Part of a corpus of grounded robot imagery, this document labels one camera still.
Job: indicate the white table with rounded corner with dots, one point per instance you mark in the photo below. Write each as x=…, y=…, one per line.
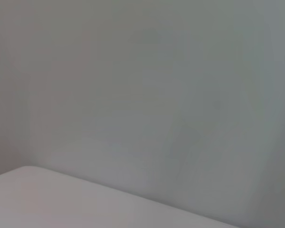
x=61, y=204

